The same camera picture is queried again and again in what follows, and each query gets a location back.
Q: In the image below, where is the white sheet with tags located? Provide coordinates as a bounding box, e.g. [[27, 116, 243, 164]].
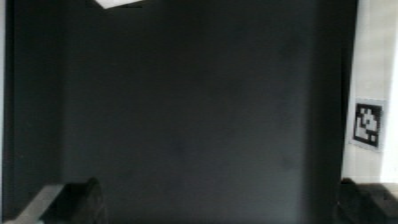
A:
[[94, 0, 144, 9]]

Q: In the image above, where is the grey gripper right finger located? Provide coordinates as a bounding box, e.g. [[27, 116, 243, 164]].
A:
[[336, 178, 398, 224]]

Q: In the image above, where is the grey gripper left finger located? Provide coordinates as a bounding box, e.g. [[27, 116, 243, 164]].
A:
[[5, 178, 107, 224]]

